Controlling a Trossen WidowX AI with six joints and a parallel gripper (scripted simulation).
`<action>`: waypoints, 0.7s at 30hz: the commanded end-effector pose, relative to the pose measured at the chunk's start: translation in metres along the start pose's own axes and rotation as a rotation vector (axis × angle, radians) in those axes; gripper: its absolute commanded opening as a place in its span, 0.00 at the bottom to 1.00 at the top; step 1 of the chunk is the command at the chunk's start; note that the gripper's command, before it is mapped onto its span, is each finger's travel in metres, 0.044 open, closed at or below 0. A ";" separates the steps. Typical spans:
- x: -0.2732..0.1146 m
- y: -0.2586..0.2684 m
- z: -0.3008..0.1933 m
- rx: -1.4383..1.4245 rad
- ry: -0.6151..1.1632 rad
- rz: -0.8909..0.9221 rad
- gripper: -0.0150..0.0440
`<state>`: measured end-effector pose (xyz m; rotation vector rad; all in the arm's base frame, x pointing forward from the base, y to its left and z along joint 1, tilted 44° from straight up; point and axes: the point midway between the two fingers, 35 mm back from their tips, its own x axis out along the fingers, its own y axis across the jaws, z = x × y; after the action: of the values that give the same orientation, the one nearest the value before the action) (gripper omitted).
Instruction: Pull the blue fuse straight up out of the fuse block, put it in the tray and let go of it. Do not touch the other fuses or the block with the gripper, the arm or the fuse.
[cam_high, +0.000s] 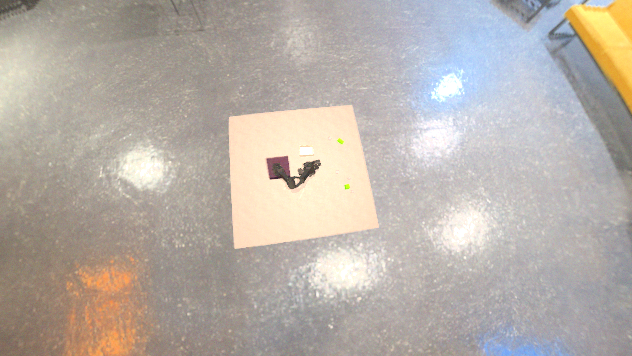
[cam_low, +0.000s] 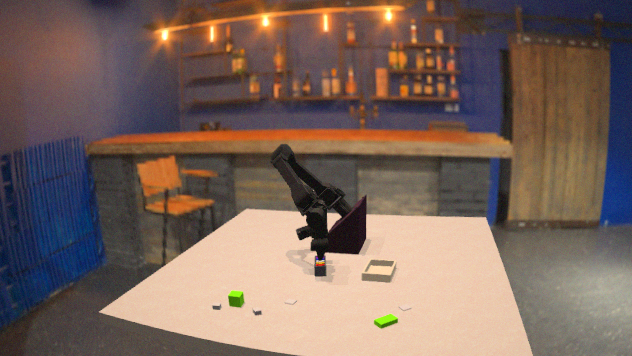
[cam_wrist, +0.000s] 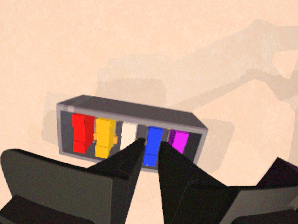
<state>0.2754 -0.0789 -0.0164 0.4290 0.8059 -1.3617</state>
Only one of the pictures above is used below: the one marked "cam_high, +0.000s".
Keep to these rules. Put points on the beige shallow tray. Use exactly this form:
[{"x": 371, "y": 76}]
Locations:
[{"x": 306, "y": 150}]

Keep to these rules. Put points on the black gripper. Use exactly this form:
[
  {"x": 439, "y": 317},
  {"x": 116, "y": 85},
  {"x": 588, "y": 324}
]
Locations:
[{"x": 300, "y": 171}]

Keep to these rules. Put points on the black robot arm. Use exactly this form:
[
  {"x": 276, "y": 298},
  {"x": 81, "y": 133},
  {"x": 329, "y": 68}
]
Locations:
[{"x": 309, "y": 171}]

